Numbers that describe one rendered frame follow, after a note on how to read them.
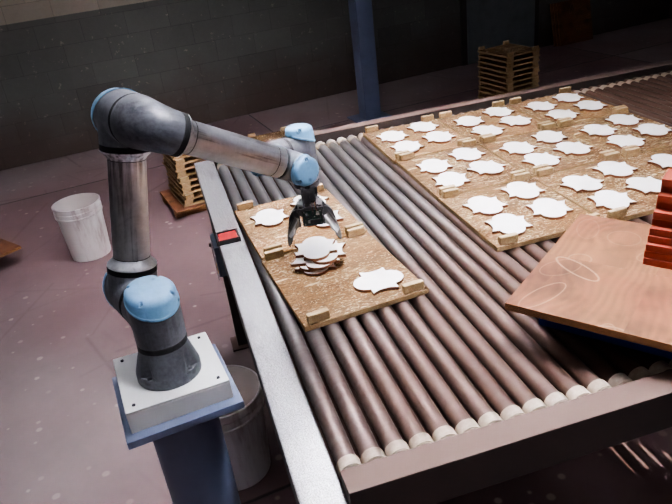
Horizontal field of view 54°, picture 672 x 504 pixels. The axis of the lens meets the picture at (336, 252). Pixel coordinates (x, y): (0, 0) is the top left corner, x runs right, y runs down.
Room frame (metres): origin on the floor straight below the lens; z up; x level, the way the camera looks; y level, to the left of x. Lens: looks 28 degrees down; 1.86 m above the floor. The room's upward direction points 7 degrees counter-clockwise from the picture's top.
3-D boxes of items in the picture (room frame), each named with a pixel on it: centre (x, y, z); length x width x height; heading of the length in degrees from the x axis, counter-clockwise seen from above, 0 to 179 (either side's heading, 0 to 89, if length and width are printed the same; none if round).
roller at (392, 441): (1.88, 0.14, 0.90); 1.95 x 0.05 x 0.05; 13
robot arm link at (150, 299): (1.31, 0.43, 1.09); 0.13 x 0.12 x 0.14; 33
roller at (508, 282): (1.99, -0.35, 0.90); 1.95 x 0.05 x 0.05; 13
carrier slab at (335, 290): (1.64, 0.00, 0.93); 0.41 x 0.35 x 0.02; 18
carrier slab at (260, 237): (2.05, 0.12, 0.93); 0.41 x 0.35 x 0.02; 16
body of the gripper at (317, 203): (1.70, 0.06, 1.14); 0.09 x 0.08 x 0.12; 2
